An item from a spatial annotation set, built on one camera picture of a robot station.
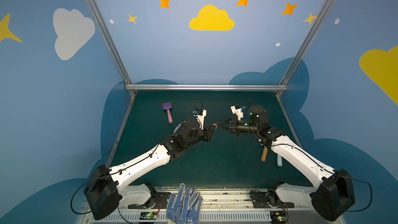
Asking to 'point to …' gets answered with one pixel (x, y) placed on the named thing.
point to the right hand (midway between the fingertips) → (219, 123)
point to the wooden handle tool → (264, 153)
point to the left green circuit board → (148, 215)
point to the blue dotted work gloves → (185, 208)
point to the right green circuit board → (278, 217)
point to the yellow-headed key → (215, 124)
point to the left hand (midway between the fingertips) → (217, 127)
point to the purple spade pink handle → (167, 106)
